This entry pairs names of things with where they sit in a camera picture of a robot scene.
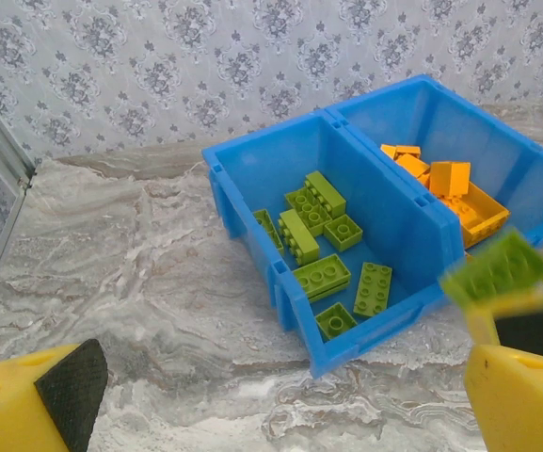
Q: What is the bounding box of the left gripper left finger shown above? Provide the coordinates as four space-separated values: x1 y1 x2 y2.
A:
0 338 109 452

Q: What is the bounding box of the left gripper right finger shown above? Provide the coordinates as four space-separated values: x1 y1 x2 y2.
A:
464 343 543 452

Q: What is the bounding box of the orange lego window frame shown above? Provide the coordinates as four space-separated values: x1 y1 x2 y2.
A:
439 181 511 250

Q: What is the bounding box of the small green lego brick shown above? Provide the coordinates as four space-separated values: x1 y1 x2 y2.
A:
314 301 359 342
323 214 364 253

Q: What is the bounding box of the orange lego brick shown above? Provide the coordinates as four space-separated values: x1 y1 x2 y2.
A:
394 153 432 184
428 160 471 197
379 142 423 161

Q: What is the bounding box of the blue plastic bin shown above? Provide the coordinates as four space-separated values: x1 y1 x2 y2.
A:
200 112 466 381
322 73 543 259

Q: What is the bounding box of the aluminium table edge rail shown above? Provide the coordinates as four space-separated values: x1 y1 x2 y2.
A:
0 173 35 329

